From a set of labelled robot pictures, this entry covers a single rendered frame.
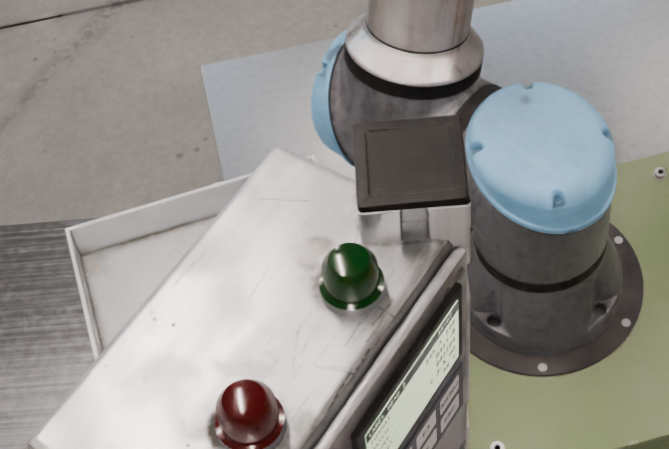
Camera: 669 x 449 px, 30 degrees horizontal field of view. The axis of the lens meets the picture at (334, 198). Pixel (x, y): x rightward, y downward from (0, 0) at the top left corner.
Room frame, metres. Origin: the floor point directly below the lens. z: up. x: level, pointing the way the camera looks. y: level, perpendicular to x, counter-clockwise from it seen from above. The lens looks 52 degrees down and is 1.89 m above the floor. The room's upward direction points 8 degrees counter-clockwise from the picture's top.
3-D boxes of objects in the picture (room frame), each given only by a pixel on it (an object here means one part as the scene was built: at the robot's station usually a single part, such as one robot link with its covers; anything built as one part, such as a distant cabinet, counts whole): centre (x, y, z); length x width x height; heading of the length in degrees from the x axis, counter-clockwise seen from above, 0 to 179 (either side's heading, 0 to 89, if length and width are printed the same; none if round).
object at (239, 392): (0.22, 0.04, 1.49); 0.03 x 0.03 x 0.02
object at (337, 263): (0.28, 0.00, 1.49); 0.03 x 0.03 x 0.02
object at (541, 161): (0.63, -0.16, 1.08); 0.13 x 0.12 x 0.14; 46
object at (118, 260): (0.73, 0.13, 0.86); 0.27 x 0.20 x 0.05; 102
